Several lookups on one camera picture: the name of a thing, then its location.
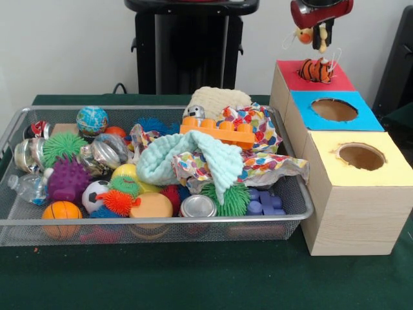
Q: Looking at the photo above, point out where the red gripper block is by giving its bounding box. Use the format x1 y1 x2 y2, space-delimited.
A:
290 0 355 50

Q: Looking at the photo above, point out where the yellow duck toy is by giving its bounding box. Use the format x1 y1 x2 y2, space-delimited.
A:
282 21 333 54

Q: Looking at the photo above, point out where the orange striped tiger toy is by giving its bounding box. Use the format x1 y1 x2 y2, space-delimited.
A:
297 48 342 84

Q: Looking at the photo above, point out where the cream waffle cloth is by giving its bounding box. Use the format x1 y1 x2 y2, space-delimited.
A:
183 86 253 120

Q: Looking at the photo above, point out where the colourful dotted cloth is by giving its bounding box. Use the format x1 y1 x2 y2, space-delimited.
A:
124 102 310 194

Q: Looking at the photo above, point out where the wooden box with three holes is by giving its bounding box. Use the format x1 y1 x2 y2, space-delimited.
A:
269 59 413 256

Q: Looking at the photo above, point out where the metal mesh bin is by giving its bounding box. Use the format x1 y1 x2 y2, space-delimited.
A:
0 105 315 248

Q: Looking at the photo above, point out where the black upright panel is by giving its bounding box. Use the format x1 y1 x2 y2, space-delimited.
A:
372 5 413 114

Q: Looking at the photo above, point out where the dark green table cloth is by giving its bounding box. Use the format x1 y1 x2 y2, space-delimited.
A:
0 93 413 310
382 103 413 136

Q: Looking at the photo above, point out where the orange building block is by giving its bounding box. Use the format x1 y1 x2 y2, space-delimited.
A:
179 116 256 150

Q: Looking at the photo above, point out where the silver can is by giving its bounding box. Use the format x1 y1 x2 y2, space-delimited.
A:
179 194 219 218

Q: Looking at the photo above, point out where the blue globe ball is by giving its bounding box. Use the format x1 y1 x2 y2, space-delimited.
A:
76 105 109 136

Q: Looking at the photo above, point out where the small soccer ball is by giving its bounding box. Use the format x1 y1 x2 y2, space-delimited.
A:
81 180 110 214

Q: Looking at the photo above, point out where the green spiky ball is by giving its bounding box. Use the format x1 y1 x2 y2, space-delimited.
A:
41 131 88 168

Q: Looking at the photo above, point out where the purple spiky ball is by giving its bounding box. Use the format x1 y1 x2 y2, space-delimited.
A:
47 158 93 203

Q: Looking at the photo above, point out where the orange mini basketball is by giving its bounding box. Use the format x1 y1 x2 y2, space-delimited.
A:
41 200 83 240

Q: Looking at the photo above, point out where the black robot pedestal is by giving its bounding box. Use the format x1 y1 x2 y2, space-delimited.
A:
124 0 261 96

